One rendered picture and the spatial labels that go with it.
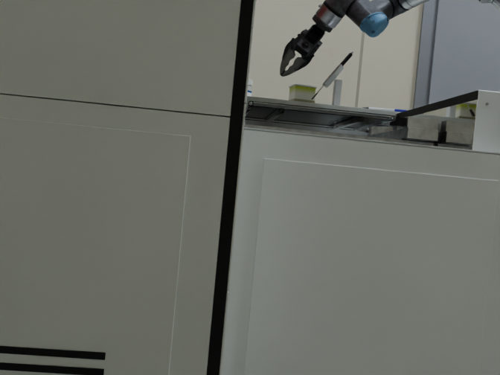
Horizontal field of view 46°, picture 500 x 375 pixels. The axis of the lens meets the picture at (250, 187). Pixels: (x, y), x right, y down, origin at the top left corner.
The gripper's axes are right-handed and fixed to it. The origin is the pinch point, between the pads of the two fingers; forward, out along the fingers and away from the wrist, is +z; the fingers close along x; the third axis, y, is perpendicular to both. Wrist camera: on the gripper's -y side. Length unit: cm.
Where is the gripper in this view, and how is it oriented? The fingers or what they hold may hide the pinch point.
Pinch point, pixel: (283, 73)
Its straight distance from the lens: 193.3
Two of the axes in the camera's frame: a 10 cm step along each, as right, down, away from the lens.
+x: -7.6, -6.5, 0.0
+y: 2.9, -3.5, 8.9
